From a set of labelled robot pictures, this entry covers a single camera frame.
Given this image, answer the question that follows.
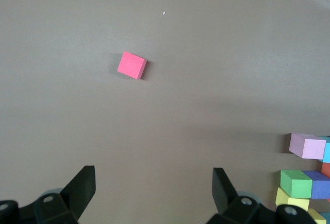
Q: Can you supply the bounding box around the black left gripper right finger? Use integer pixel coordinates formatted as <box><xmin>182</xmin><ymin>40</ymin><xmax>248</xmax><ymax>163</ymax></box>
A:
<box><xmin>210</xmin><ymin>167</ymin><xmax>314</xmax><ymax>224</ymax></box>

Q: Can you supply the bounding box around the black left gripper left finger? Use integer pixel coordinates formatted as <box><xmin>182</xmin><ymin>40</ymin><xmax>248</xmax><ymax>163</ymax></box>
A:
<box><xmin>0</xmin><ymin>165</ymin><xmax>96</xmax><ymax>224</ymax></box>

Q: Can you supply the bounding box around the yellow foam block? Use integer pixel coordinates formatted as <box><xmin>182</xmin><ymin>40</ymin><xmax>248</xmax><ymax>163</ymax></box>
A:
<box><xmin>306</xmin><ymin>208</ymin><xmax>327</xmax><ymax>224</ymax></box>
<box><xmin>275</xmin><ymin>187</ymin><xmax>310</xmax><ymax>212</ymax></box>

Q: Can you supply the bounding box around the green foam block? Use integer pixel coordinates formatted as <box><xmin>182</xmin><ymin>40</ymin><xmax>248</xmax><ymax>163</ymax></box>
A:
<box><xmin>280</xmin><ymin>169</ymin><xmax>313</xmax><ymax>199</ymax></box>

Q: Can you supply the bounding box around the pink foam block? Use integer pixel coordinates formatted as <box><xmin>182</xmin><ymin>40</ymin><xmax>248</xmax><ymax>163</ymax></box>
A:
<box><xmin>288</xmin><ymin>133</ymin><xmax>327</xmax><ymax>160</ymax></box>

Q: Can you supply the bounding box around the purple foam block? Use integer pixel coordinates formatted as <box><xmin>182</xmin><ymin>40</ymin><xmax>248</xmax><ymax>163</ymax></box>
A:
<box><xmin>303</xmin><ymin>170</ymin><xmax>330</xmax><ymax>200</ymax></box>

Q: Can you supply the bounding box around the orange foam block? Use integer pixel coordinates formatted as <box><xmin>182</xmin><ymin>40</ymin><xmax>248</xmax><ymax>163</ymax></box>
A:
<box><xmin>321</xmin><ymin>162</ymin><xmax>330</xmax><ymax>180</ymax></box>

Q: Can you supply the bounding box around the blue foam block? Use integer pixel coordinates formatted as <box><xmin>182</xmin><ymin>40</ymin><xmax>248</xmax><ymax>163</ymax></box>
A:
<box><xmin>318</xmin><ymin>136</ymin><xmax>330</xmax><ymax>163</ymax></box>

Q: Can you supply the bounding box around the brown table cover sheet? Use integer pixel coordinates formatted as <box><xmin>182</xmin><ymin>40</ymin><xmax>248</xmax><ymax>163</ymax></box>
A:
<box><xmin>0</xmin><ymin>0</ymin><xmax>330</xmax><ymax>224</ymax></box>

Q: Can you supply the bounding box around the red foam block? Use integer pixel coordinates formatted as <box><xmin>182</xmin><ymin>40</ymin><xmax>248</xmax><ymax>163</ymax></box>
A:
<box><xmin>117</xmin><ymin>51</ymin><xmax>147</xmax><ymax>80</ymax></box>

